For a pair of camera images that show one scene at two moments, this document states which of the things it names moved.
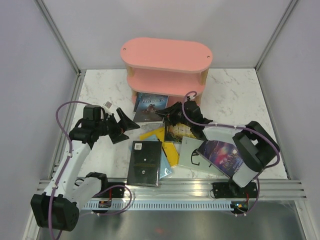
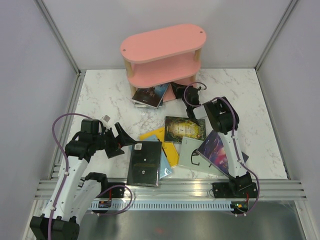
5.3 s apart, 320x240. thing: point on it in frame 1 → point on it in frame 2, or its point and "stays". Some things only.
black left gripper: x=124 y=123 → x=122 y=139
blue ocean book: x=139 y=109 → x=141 y=105
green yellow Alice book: x=175 y=132 stays
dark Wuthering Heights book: x=146 y=105 → x=150 y=96
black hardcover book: x=143 y=168 stays
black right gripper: x=171 y=111 → x=177 y=89
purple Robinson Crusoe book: x=225 y=156 stays
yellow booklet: x=169 y=147 stays
